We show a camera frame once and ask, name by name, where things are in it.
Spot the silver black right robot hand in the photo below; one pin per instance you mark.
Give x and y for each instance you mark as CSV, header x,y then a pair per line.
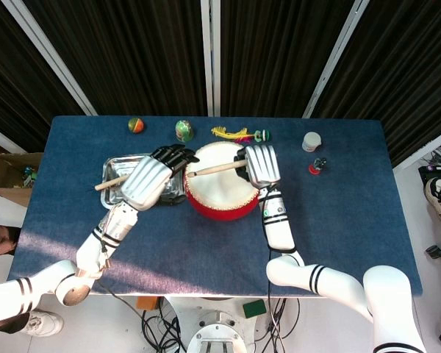
x,y
264,165

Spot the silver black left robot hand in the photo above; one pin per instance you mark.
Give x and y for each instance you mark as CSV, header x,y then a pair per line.
x,y
147,182

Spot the wooden drumstick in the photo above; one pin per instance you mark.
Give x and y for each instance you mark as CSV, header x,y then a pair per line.
x,y
215,169
110,182

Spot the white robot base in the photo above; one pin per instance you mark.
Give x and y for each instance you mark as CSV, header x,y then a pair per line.
x,y
213,327

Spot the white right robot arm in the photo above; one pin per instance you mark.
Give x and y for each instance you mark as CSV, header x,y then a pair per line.
x,y
279,228

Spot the shiny metal rectangular tray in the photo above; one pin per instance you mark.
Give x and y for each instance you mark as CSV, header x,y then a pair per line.
x,y
114,173

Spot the red drum white head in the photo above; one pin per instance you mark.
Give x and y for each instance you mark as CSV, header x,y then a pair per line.
x,y
220,195

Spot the yellow pink feather shuttlecock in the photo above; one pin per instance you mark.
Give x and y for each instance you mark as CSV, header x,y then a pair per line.
x,y
231,134

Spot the small red base figurine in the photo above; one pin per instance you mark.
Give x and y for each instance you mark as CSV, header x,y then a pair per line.
x,y
317,166

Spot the white plastic jar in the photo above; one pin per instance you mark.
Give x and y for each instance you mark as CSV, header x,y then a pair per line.
x,y
311,142

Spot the orange green toy ball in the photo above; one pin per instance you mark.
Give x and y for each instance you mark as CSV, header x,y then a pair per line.
x,y
136,125

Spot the green patterned small cup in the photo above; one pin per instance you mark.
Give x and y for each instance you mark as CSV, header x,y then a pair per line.
x,y
183,131

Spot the orange block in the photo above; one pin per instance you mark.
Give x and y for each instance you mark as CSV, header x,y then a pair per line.
x,y
147,303

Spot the black pleated curtain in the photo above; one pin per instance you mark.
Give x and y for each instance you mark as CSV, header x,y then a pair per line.
x,y
139,55

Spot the brown cardboard box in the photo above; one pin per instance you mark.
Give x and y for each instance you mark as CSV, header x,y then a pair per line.
x,y
7,176

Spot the green block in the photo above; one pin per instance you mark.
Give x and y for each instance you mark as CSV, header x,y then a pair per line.
x,y
254,308

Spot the black chair base leg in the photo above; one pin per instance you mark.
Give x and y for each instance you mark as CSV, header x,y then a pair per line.
x,y
439,253

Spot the white frame post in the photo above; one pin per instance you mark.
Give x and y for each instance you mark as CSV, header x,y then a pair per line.
x,y
210,55
3,138
51,59
426,147
334,62

